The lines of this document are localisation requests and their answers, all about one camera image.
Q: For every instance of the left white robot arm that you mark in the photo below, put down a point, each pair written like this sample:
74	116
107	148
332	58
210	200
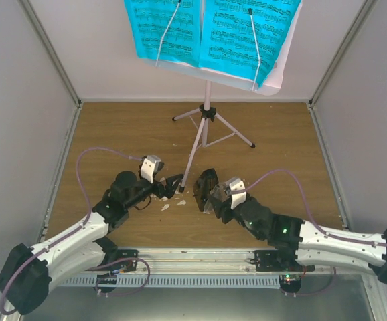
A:
29	274

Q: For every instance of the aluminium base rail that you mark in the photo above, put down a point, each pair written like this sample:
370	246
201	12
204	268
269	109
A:
198	268

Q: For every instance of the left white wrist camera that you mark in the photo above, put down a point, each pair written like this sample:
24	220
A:
150	166

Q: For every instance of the right cyan sheet music page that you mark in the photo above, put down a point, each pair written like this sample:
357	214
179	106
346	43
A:
245	38

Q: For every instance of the white music stand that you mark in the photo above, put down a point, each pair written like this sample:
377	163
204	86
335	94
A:
271	86

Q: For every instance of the left cyan sheet music page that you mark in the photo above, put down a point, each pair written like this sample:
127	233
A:
166	30

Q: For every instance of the clear plastic metronome cover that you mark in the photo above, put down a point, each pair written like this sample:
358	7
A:
217	195

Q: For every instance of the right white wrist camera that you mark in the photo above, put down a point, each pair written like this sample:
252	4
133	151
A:
236	190

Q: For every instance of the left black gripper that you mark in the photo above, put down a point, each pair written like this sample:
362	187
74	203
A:
169	190

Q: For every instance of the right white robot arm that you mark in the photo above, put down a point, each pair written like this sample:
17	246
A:
307	243

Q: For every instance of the black metronome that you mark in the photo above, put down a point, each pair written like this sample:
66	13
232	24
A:
203	186

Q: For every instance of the cyan sheet music page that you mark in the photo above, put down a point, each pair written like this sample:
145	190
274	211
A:
166	30
245	38

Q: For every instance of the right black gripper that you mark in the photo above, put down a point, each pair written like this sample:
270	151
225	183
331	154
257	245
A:
221	209

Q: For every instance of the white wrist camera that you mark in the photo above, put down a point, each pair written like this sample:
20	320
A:
236	190
150	166

